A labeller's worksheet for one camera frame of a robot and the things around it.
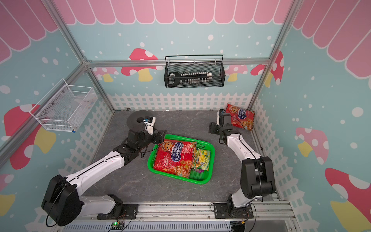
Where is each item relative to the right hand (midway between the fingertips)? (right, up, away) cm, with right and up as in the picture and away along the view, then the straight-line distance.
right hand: (214, 124), depth 92 cm
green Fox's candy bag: (-9, -21, -7) cm, 24 cm away
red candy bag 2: (+23, +5, +17) cm, 29 cm away
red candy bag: (-24, -19, -11) cm, 32 cm away
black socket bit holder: (-25, +29, -2) cm, 38 cm away
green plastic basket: (-7, -31, -6) cm, 33 cm away
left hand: (-32, -4, -10) cm, 34 cm away
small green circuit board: (-53, -51, -19) cm, 76 cm away
